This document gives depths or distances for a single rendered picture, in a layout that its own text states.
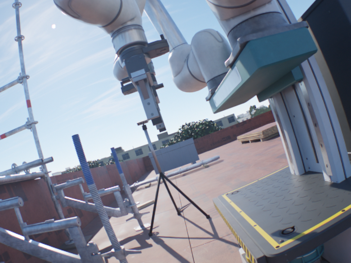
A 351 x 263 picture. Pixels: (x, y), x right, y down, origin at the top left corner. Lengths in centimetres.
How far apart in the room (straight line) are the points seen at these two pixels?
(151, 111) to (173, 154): 646
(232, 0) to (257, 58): 12
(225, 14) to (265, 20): 9
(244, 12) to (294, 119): 51
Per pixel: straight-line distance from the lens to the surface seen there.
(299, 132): 96
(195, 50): 104
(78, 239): 127
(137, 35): 66
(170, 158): 701
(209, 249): 141
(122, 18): 66
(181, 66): 116
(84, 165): 117
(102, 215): 119
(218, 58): 99
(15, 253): 200
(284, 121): 95
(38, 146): 252
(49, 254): 138
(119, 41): 66
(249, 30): 55
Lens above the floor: 58
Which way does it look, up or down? 6 degrees up
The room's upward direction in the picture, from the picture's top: 19 degrees counter-clockwise
